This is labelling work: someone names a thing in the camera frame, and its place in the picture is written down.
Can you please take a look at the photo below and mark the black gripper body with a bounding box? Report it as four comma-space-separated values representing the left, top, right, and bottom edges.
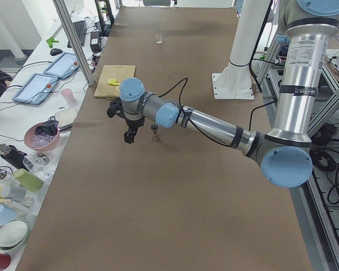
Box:
125, 117, 145, 133

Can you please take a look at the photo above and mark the steel double jigger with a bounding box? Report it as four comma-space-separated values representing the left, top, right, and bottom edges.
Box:
150, 123, 159, 142

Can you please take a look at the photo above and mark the small clear glass cup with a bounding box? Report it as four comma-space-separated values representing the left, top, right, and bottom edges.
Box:
155, 33, 163, 44

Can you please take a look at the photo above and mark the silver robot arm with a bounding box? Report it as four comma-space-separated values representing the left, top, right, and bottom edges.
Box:
119, 1, 339, 188

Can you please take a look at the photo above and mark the pink plastic cup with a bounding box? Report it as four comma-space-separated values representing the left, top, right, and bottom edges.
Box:
61, 88, 76, 104

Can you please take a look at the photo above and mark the green tall cup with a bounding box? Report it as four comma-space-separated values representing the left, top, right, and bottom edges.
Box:
13, 169, 44, 192

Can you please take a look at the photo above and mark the light blue cup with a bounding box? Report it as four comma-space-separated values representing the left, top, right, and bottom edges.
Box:
0, 204, 16, 226

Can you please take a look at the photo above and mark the bamboo cutting board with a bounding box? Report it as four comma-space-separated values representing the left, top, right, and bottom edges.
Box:
94, 65, 136, 99

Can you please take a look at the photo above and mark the white rectangular box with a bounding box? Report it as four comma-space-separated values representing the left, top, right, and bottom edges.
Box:
54, 107, 78, 132

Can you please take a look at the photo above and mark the dark cloth in bowl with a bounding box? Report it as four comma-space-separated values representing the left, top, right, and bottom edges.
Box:
34, 120, 59, 136

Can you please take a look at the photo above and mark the pink bowl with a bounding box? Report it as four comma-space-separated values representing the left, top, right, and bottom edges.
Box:
24, 123, 60, 152

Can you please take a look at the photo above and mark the clear wine glass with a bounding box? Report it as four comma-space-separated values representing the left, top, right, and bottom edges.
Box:
23, 153, 50, 172

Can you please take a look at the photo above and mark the far blue teach pendant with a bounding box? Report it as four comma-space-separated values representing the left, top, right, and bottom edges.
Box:
43, 52, 79, 79

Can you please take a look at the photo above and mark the blue teach pendant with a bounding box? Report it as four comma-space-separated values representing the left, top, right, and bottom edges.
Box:
12, 73, 58, 105
43, 52, 79, 79

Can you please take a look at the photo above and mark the near blue teach pendant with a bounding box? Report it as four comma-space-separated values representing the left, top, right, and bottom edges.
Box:
12, 73, 58, 105

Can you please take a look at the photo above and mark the black computer mouse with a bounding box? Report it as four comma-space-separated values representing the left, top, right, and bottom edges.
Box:
50, 48, 63, 56

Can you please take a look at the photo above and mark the black keyboard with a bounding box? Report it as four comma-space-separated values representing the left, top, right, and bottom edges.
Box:
72, 20, 86, 46

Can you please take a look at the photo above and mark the black thermos bottle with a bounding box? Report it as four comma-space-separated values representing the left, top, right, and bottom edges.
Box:
0, 143, 29, 171

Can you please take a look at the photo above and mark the grey green bowl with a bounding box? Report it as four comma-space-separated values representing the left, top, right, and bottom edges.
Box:
0, 219, 30, 250

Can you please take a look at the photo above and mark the lemon slice on knife handle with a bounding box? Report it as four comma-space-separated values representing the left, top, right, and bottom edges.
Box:
107, 77, 118, 85

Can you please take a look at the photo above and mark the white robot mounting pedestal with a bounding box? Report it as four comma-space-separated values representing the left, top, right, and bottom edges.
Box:
212, 1, 259, 100

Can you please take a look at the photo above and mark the aluminium frame post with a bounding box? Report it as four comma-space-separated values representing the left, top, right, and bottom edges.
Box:
53, 0, 94, 86

